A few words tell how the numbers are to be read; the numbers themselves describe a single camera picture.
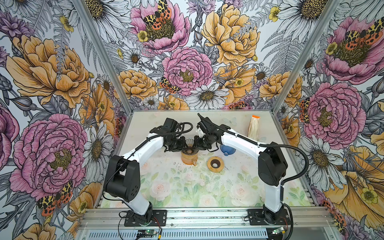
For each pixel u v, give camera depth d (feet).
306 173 3.01
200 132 2.43
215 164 3.03
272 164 1.62
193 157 2.84
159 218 2.42
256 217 2.40
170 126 2.36
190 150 2.93
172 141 2.45
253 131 3.34
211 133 2.25
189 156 2.80
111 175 1.52
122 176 1.52
